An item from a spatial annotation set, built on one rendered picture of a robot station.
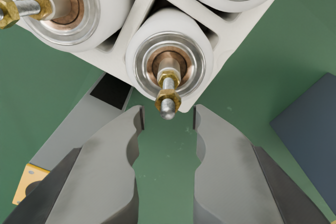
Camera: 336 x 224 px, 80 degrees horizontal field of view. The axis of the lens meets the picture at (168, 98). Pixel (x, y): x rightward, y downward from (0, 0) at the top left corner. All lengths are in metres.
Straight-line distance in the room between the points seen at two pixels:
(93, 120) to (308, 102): 0.47
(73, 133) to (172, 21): 0.18
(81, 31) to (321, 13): 0.47
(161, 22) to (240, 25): 0.12
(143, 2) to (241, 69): 0.31
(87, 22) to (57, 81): 0.37
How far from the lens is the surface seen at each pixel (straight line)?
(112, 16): 0.22
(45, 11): 0.19
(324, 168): 0.49
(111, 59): 0.30
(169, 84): 0.16
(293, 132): 0.55
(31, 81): 0.60
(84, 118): 0.31
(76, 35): 0.22
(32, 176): 0.26
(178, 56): 0.21
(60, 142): 0.27
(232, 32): 0.29
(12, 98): 0.66
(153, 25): 0.21
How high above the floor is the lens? 0.45
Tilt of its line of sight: 62 degrees down
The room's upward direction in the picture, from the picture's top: 178 degrees counter-clockwise
